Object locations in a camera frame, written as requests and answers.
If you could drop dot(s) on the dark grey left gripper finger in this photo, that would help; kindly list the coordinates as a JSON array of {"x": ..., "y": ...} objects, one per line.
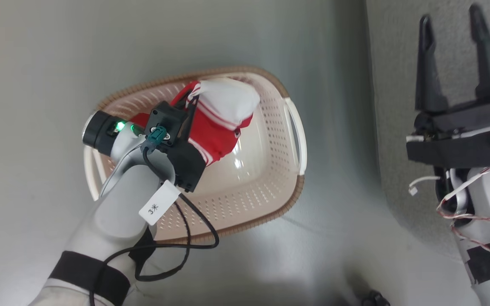
[
  {"x": 186, "y": 121},
  {"x": 194, "y": 103}
]

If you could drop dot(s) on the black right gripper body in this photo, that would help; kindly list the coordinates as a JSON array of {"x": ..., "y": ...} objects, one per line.
[{"x": 462, "y": 136}]

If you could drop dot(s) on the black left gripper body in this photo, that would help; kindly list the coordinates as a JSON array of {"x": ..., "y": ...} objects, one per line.
[{"x": 186, "y": 165}]

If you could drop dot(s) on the red and white garment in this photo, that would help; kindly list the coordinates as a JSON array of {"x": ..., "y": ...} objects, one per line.
[{"x": 221, "y": 119}]

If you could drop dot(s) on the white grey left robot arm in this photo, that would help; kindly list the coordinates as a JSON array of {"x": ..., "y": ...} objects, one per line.
[{"x": 119, "y": 204}]

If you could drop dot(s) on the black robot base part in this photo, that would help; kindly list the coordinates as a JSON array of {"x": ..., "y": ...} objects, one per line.
[{"x": 374, "y": 298}]

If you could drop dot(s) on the beige perforated plastic laundry basket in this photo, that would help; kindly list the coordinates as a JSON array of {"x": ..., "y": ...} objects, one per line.
[{"x": 253, "y": 170}]

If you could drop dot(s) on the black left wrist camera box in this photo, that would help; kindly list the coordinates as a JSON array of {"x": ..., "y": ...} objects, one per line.
[{"x": 166, "y": 119}]

